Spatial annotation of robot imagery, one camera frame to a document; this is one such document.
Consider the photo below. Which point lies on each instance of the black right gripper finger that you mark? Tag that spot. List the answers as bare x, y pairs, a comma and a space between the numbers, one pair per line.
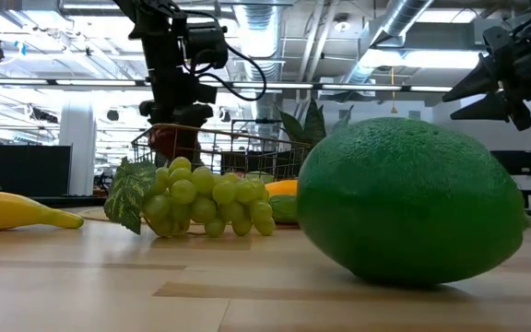
487, 108
477, 83

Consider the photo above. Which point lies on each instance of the red apple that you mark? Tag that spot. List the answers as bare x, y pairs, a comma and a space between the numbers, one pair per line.
168, 140

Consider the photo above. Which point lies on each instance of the orange yellow bell pepper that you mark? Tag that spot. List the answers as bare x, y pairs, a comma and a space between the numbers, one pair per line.
283, 187

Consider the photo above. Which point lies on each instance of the bright green lime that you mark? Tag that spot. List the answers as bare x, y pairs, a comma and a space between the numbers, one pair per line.
408, 203

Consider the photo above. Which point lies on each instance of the black monitor on arm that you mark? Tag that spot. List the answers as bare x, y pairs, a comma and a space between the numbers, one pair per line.
512, 162

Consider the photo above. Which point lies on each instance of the green grape bunch with leaf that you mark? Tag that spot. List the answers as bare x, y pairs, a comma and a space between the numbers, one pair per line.
201, 203

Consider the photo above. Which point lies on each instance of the white building column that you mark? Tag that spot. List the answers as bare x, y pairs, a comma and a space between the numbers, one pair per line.
77, 152

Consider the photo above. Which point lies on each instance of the round woven placemat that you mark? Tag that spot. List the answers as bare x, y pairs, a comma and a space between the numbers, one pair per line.
91, 213

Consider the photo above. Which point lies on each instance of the green round fruit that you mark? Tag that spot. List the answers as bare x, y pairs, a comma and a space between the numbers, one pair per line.
285, 208

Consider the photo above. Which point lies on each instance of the potted succulent in white pot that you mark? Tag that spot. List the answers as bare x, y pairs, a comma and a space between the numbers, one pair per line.
314, 124

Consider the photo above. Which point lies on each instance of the black room partition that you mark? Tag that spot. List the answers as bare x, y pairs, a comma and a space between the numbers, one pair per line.
28, 170

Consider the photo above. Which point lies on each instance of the yellow banana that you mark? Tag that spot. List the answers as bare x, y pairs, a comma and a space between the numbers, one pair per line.
7, 209

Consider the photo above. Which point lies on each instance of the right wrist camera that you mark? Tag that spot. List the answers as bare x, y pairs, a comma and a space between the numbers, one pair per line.
496, 41

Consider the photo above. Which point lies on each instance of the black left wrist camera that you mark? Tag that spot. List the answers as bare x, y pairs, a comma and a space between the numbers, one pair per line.
205, 43

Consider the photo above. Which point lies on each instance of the silver ventilation duct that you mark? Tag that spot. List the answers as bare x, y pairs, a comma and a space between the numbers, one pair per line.
404, 16
258, 27

